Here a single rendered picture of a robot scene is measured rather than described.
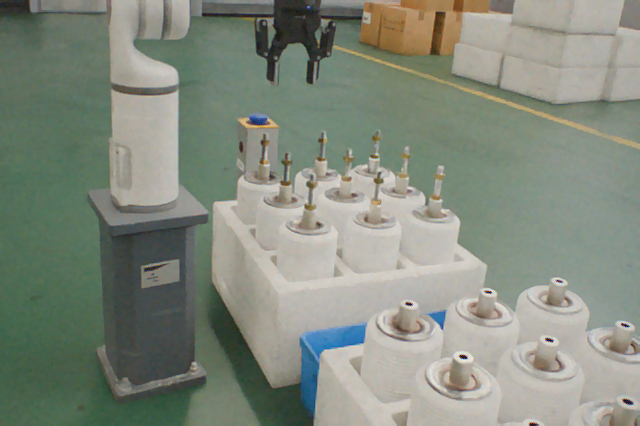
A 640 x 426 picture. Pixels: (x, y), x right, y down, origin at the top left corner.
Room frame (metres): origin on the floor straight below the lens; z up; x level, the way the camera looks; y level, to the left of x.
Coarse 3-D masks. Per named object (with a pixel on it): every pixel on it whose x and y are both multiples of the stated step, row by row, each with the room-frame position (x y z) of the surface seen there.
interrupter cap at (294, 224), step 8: (296, 216) 1.04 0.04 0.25; (288, 224) 1.01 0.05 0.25; (296, 224) 1.01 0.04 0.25; (320, 224) 1.02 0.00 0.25; (328, 224) 1.02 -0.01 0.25; (296, 232) 0.98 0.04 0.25; (304, 232) 0.98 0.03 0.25; (312, 232) 0.99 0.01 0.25; (320, 232) 0.99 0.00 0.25; (328, 232) 1.00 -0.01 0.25
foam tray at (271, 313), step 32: (224, 224) 1.19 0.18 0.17; (224, 256) 1.18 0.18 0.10; (256, 256) 1.03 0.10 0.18; (224, 288) 1.18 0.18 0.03; (256, 288) 1.01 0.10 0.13; (288, 288) 0.93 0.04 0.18; (320, 288) 0.94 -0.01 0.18; (352, 288) 0.97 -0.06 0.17; (384, 288) 0.99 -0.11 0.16; (416, 288) 1.02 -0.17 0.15; (448, 288) 1.05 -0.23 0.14; (480, 288) 1.08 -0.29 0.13; (256, 320) 1.00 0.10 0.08; (288, 320) 0.92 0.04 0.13; (320, 320) 0.95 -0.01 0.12; (352, 320) 0.97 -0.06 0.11; (256, 352) 0.99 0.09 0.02; (288, 352) 0.92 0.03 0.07; (288, 384) 0.93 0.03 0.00
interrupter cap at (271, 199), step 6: (270, 192) 1.15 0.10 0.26; (276, 192) 1.15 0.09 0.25; (264, 198) 1.11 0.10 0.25; (270, 198) 1.12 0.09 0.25; (276, 198) 1.13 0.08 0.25; (294, 198) 1.13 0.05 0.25; (300, 198) 1.13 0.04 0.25; (270, 204) 1.09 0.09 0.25; (276, 204) 1.09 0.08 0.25; (282, 204) 1.10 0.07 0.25; (288, 204) 1.10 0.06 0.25; (294, 204) 1.10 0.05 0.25; (300, 204) 1.10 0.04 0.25
